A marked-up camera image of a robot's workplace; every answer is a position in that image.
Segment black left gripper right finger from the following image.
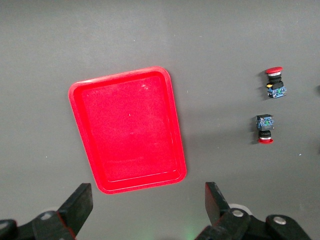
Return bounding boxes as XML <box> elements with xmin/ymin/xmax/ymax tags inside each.
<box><xmin>196</xmin><ymin>181</ymin><xmax>312</xmax><ymax>240</ymax></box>

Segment red mushroom push button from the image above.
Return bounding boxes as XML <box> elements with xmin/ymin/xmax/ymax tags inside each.
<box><xmin>255</xmin><ymin>114</ymin><xmax>276</xmax><ymax>145</ymax></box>
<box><xmin>264</xmin><ymin>66</ymin><xmax>288</xmax><ymax>100</ymax></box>

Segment red plastic tray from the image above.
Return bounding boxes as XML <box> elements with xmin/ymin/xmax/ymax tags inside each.
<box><xmin>67</xmin><ymin>65</ymin><xmax>188</xmax><ymax>195</ymax></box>

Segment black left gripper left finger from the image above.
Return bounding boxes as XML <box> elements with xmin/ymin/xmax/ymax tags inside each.
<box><xmin>0</xmin><ymin>183</ymin><xmax>94</xmax><ymax>240</ymax></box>

